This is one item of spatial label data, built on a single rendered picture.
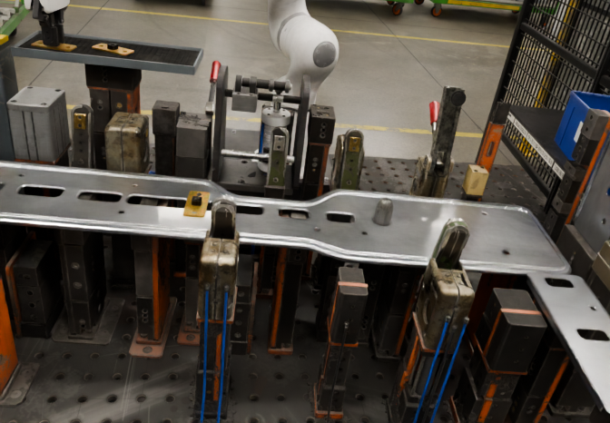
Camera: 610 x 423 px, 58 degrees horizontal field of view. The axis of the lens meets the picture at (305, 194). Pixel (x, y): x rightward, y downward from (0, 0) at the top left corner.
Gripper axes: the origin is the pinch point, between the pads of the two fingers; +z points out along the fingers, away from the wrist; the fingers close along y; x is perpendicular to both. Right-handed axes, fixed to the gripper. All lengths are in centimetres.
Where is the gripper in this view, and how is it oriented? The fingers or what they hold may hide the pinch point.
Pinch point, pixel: (53, 34)
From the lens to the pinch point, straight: 131.5
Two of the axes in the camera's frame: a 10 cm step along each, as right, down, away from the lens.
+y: -1.1, 4.9, -8.7
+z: -1.2, 8.6, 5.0
